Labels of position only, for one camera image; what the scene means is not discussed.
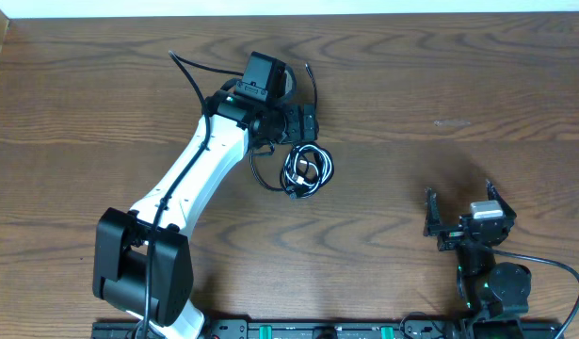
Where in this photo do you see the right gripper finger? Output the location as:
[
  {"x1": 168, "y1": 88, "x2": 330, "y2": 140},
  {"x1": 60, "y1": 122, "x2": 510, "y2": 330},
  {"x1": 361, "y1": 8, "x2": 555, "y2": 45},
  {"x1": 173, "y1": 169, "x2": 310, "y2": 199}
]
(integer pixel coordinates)
[
  {"x1": 486, "y1": 179, "x2": 517, "y2": 219},
  {"x1": 424, "y1": 187, "x2": 442, "y2": 236}
]

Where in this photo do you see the white cable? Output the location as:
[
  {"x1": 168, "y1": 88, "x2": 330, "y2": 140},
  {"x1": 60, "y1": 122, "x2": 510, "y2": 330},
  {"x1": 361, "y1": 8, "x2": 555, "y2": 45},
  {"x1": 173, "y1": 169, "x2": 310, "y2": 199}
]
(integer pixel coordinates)
[{"x1": 288, "y1": 144, "x2": 332, "y2": 195}]

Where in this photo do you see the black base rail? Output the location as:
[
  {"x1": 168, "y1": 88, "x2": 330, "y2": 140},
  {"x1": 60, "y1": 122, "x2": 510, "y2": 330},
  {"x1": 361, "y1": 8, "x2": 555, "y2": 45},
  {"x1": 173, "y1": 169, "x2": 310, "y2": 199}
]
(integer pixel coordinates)
[{"x1": 90, "y1": 317, "x2": 566, "y2": 339}]

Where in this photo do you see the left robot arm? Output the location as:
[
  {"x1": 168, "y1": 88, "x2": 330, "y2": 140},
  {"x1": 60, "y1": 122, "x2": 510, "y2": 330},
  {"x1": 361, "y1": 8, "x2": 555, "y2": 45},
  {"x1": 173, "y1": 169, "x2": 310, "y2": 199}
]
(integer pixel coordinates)
[{"x1": 92, "y1": 52, "x2": 334, "y2": 338}]

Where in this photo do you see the long black cable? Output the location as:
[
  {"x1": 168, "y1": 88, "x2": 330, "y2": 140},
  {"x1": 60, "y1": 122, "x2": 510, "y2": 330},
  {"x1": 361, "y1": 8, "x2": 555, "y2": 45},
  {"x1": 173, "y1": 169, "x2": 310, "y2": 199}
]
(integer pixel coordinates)
[{"x1": 248, "y1": 62, "x2": 319, "y2": 201}]

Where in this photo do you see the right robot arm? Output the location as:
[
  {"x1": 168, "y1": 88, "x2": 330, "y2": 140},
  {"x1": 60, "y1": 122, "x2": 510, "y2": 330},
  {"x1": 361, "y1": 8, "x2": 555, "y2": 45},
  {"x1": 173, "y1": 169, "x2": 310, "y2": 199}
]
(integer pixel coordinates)
[{"x1": 424, "y1": 181, "x2": 531, "y2": 338}]

